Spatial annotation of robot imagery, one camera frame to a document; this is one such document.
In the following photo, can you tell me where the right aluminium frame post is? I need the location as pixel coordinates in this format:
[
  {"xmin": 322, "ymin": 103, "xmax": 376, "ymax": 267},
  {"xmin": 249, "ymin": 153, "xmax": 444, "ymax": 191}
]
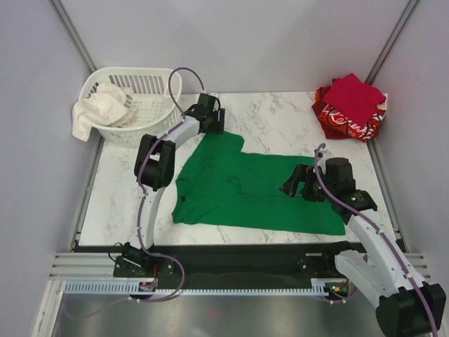
[{"xmin": 365, "ymin": 0, "xmax": 421, "ymax": 85}]

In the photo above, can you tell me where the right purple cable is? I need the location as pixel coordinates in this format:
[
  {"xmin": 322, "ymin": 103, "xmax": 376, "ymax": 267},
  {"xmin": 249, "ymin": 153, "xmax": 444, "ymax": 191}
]
[{"xmin": 314, "ymin": 143, "xmax": 441, "ymax": 337}]

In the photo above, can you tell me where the white slotted cable duct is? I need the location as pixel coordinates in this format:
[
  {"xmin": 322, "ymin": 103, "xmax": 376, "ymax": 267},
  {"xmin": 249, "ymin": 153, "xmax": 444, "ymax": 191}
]
[{"xmin": 63, "ymin": 278, "xmax": 347, "ymax": 296}]

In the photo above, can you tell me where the left aluminium frame post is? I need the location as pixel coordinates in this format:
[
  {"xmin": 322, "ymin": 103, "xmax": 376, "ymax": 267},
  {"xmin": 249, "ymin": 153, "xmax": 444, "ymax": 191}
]
[{"xmin": 48, "ymin": 0, "xmax": 97, "ymax": 73}]

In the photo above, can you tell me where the red printed folded t-shirt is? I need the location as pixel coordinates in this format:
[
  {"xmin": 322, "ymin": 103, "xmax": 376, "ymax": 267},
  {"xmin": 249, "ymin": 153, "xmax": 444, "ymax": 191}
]
[{"xmin": 311, "ymin": 79, "xmax": 387, "ymax": 143}]

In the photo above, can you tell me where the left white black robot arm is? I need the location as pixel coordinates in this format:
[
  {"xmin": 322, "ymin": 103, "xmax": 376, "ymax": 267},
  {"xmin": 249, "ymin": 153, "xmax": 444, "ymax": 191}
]
[{"xmin": 123, "ymin": 93, "xmax": 225, "ymax": 276}]

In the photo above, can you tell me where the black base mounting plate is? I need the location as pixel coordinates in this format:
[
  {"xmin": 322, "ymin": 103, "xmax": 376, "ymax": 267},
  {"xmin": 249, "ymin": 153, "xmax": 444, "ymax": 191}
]
[{"xmin": 113, "ymin": 241, "xmax": 366, "ymax": 290}]

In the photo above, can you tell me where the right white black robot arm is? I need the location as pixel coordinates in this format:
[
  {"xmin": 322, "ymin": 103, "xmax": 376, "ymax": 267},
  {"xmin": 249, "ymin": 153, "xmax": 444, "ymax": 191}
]
[{"xmin": 280, "ymin": 157, "xmax": 446, "ymax": 336}]

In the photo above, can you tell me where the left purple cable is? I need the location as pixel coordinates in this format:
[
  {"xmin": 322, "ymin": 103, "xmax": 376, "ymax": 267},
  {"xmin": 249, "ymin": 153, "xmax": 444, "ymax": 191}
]
[{"xmin": 135, "ymin": 67, "xmax": 206, "ymax": 303}]

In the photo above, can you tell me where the purple cable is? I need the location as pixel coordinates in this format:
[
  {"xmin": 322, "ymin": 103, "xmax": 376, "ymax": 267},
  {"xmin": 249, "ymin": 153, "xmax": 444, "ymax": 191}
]
[
  {"xmin": 314, "ymin": 143, "xmax": 441, "ymax": 337},
  {"xmin": 135, "ymin": 67, "xmax": 206, "ymax": 303}
]

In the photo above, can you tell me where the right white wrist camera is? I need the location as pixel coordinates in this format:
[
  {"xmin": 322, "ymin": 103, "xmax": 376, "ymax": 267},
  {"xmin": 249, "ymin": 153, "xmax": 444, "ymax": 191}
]
[{"xmin": 318, "ymin": 149, "xmax": 333, "ymax": 162}]

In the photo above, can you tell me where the folded crimson red t-shirt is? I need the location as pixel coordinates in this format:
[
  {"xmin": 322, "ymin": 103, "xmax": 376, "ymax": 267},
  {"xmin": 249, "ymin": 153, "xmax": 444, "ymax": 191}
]
[{"xmin": 323, "ymin": 73, "xmax": 387, "ymax": 125}]

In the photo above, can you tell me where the green t-shirt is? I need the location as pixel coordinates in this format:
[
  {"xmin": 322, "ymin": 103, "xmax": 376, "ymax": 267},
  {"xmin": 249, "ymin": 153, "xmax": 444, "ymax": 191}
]
[{"xmin": 172, "ymin": 133, "xmax": 345, "ymax": 236}]

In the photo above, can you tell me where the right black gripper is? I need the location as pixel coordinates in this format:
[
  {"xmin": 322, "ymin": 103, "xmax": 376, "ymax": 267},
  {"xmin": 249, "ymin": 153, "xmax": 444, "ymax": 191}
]
[{"xmin": 279, "ymin": 163, "xmax": 335, "ymax": 202}]

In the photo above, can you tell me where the aluminium frame post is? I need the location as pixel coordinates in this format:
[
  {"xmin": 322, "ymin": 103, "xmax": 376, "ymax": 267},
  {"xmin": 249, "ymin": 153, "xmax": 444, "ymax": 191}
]
[
  {"xmin": 48, "ymin": 0, "xmax": 97, "ymax": 73},
  {"xmin": 365, "ymin": 0, "xmax": 421, "ymax": 85}
]

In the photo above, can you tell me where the white cream t-shirt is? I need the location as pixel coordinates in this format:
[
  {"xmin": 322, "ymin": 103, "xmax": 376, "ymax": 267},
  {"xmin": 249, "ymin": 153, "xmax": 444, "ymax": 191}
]
[{"xmin": 72, "ymin": 84, "xmax": 136, "ymax": 142}]

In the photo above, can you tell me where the white plastic laundry basket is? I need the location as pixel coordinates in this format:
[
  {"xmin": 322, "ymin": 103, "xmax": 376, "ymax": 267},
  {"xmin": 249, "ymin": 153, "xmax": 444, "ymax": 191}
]
[{"xmin": 79, "ymin": 67, "xmax": 182, "ymax": 147}]

